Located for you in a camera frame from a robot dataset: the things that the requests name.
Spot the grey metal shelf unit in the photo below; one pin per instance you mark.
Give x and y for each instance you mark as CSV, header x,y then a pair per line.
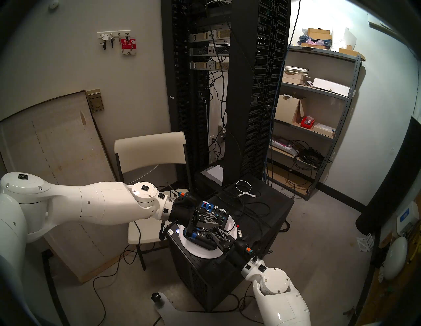
x,y
322,52

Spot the grey equipment box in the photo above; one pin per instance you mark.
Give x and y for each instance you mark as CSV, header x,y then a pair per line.
x,y
215,172

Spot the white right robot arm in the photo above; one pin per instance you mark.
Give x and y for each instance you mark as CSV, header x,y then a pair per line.
x,y
279,295

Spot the small brown cardboard box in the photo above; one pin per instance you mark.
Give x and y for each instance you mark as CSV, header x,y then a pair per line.
x,y
318,34

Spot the white flat box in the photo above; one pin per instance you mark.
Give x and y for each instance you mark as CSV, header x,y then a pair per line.
x,y
330,87

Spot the black star knob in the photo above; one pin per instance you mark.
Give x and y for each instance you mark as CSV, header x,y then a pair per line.
x,y
156,297

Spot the black key fob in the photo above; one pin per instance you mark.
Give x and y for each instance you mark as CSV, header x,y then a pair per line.
x,y
104,44

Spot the black perforated metal cabinet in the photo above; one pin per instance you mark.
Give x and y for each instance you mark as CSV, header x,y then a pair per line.
x,y
223,272

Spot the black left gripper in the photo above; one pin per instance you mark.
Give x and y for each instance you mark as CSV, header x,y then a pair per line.
x,y
182,213

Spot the white box blue label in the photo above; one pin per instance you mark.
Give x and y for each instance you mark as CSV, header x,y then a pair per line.
x,y
406,215

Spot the flat open cardboard box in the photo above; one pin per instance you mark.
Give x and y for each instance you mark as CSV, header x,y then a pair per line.
x,y
350,52

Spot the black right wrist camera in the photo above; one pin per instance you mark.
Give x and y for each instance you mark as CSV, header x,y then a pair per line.
x,y
245,245

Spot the black server rack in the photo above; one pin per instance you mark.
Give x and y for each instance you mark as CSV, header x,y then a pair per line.
x,y
240,98

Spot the black slotted rack column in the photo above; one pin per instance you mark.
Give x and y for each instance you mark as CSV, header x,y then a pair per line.
x,y
184,98

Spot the white smoke detector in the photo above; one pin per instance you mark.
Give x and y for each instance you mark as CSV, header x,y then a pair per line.
x,y
53,4

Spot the small red parts bin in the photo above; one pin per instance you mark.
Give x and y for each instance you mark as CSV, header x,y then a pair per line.
x,y
308,122

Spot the stacked tan boxes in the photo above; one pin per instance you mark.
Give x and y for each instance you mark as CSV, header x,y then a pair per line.
x,y
293,79

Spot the beige wall switch plate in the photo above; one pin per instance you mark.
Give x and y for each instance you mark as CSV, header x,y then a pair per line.
x,y
96,102

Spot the large beige leaning board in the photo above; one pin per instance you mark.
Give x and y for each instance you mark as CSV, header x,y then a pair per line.
x,y
49,148

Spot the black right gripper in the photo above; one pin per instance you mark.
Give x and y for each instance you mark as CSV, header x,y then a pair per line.
x,y
240,255

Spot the white wall outlet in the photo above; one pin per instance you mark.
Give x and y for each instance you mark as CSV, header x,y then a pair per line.
x,y
212,139

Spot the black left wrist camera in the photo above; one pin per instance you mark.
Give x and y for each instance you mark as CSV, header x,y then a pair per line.
x,y
189,198

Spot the tall black tube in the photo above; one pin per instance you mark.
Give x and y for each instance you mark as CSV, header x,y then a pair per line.
x,y
388,190

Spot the clear plastic bag pile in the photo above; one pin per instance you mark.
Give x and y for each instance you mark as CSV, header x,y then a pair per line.
x,y
310,41

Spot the pink white package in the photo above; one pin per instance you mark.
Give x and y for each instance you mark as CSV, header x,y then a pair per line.
x,y
283,146

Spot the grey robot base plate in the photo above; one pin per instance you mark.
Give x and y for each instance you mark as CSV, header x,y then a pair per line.
x,y
169,312

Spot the flat tan box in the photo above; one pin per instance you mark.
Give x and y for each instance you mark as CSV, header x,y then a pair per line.
x,y
324,130

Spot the open tan cardboard box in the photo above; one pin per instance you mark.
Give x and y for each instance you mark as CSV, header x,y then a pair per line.
x,y
286,110

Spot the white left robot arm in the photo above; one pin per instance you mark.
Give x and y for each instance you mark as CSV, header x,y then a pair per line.
x,y
105,202

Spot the white oval router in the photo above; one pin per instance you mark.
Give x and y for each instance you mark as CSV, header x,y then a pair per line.
x,y
394,258

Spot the black blue audio mixer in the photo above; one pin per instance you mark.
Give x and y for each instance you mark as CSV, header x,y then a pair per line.
x,y
204,238

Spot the white round plate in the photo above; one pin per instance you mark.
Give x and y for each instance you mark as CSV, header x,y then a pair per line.
x,y
197,253

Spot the white wall key rack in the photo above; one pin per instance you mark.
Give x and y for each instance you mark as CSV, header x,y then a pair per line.
x,y
113,33

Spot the cream folding chair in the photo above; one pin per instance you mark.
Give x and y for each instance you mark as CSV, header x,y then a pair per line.
x,y
148,148

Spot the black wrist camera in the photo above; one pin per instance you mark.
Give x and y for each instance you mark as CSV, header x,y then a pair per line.
x,y
189,198
245,245

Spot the white plastic bag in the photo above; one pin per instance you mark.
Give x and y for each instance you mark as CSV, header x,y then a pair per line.
x,y
344,37

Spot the silver rack server unit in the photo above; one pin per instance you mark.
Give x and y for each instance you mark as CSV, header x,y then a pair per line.
x,y
200,37
202,51
200,65

